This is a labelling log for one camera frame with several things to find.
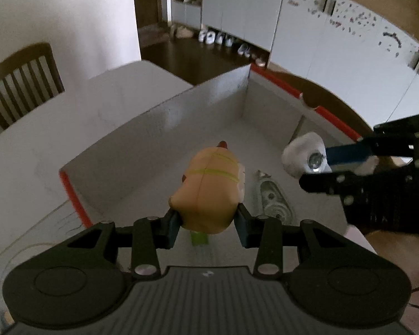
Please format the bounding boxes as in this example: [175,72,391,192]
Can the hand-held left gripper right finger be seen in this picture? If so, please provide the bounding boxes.
[235,203,351,280]

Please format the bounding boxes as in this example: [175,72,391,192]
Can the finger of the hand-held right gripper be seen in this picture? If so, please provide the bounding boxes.
[323,112,419,166]
[298,168,417,203]

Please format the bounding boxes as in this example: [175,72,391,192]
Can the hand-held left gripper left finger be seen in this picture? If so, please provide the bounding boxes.
[61,209,181,280]

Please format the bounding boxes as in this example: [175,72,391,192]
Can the white plush toy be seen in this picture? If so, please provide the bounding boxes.
[282,132,379,178]

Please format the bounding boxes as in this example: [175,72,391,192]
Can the tan toy figure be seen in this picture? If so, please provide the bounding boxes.
[168,141,247,245]

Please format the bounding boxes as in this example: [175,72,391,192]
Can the red and white cardboard box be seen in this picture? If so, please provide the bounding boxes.
[59,63,374,269]

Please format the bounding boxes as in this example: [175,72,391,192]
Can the clear packet with metal part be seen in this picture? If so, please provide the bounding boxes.
[256,169,296,224]

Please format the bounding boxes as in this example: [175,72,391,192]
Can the white cabinet with stickers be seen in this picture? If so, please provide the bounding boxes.
[268,0,419,130]

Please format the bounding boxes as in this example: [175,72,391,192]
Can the row of shoes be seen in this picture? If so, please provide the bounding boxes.
[198,30,268,68]

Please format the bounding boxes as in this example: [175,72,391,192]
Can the plain white cabinet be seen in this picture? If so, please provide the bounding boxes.
[201,0,287,54]

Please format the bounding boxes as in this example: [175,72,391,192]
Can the brown door mat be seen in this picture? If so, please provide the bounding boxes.
[138,24,172,47]

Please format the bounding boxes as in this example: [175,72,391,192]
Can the tan shoes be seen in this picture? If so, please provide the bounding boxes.
[170,23,193,39]

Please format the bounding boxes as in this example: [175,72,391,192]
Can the wooden slat-back chair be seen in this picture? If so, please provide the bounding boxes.
[0,43,65,130]

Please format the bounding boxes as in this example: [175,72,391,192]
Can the open white shelf unit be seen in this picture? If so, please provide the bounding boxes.
[170,0,204,29]

